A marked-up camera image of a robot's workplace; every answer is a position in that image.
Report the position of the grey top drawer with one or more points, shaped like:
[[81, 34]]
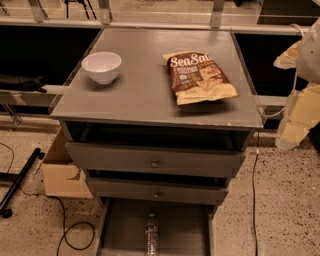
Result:
[[168, 161]]

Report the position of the black metal stand pole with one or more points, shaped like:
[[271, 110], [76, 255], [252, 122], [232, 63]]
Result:
[[15, 180]]

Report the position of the metal barrier rail frame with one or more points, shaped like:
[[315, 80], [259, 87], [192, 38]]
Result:
[[166, 25]]

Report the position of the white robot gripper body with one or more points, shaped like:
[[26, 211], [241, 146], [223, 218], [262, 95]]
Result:
[[310, 58]]

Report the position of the white ceramic bowl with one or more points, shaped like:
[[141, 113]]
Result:
[[102, 67]]

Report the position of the grey wooden drawer cabinet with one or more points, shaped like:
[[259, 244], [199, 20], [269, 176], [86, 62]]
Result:
[[134, 141]]

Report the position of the grey open bottom drawer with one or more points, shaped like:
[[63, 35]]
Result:
[[184, 229]]

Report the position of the cardboard box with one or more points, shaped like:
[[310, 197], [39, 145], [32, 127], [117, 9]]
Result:
[[62, 178]]

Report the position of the brown sea salt chip bag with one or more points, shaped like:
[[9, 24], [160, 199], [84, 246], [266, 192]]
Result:
[[195, 77]]

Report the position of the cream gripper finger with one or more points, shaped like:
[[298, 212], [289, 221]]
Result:
[[301, 114], [288, 58]]

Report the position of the clear plastic water bottle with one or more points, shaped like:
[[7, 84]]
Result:
[[152, 235]]

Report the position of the grey middle drawer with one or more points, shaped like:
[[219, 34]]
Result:
[[157, 191]]

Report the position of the black cloth on rail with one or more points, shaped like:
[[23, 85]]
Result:
[[21, 83]]

